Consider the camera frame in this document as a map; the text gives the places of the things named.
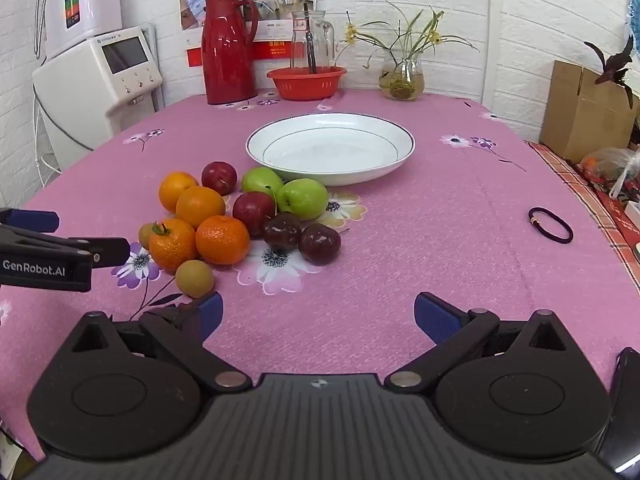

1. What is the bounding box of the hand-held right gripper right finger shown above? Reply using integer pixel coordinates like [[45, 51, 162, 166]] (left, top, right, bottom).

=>
[[382, 291, 581, 394]]

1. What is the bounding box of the red plum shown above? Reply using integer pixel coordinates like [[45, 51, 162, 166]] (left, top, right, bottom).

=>
[[201, 161, 238, 196]]

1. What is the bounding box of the clear plastic bag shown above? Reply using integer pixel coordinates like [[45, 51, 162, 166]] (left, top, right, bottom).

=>
[[579, 146, 640, 201]]

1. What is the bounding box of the cardboard box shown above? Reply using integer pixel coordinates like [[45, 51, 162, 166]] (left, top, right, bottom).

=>
[[539, 60, 640, 163]]

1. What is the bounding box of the white wall conduit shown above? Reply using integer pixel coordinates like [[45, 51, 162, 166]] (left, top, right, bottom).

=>
[[482, 0, 502, 106]]

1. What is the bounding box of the glass vase with plant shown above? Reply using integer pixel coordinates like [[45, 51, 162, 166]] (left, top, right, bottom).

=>
[[334, 2, 481, 92]]

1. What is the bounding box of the white machine with screen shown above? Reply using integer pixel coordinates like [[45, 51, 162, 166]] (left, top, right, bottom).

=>
[[32, 24, 164, 171]]

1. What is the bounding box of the white plate with dark rim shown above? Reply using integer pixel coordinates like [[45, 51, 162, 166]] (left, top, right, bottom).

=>
[[245, 112, 417, 187]]

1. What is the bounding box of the dark hair tie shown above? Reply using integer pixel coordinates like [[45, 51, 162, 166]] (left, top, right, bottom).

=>
[[528, 206, 574, 245]]

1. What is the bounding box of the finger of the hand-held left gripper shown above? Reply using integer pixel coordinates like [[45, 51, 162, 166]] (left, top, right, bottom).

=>
[[0, 224, 132, 269], [0, 207, 61, 235]]

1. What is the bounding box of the dark red cherry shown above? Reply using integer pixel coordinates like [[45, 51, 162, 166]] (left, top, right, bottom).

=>
[[263, 212, 303, 252], [299, 223, 351, 266]]

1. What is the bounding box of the green apple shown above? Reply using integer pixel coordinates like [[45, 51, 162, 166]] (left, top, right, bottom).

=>
[[276, 178, 330, 221], [241, 166, 284, 206]]

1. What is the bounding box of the pink floral tablecloth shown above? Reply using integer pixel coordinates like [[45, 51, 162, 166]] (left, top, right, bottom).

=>
[[0, 87, 640, 463]]

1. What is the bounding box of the red apple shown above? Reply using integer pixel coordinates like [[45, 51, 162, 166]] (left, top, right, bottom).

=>
[[232, 191, 277, 240]]

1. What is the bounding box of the orange with green leaf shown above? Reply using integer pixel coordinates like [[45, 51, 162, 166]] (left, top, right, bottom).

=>
[[148, 217, 197, 272]]

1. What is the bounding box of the smooth orange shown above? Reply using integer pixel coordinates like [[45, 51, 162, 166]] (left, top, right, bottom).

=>
[[175, 186, 227, 228], [158, 171, 200, 212]]

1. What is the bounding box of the purple leaf plant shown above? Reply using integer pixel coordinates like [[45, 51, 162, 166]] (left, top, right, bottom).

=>
[[583, 35, 640, 108]]

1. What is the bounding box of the large blue patterned wall plate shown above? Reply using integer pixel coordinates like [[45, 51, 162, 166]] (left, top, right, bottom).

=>
[[626, 0, 640, 56]]

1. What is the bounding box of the red checkered cloth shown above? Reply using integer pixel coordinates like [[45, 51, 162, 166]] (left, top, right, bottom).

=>
[[525, 140, 640, 281]]

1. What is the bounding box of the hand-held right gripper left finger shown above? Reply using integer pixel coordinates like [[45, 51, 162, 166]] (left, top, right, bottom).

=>
[[70, 291, 253, 394]]

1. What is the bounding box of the black flat device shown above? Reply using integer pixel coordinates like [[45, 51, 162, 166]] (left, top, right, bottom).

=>
[[600, 347, 640, 476]]

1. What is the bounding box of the white wall water purifier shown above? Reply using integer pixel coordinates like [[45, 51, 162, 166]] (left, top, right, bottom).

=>
[[41, 0, 124, 59]]

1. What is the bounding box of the bumpy mandarin orange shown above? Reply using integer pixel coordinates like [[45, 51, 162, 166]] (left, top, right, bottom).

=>
[[195, 215, 251, 266]]

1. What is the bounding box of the red plastic basket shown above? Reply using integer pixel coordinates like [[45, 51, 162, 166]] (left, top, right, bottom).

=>
[[266, 66, 348, 102]]

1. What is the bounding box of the dark long stirring stick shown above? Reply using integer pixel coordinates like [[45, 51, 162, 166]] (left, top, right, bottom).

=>
[[302, 10, 319, 75]]

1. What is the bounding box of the red thermos jug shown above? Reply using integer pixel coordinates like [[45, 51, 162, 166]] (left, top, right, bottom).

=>
[[201, 0, 261, 106]]

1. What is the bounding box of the glass pitcher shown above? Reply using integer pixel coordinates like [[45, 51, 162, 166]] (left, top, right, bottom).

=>
[[289, 10, 336, 72]]

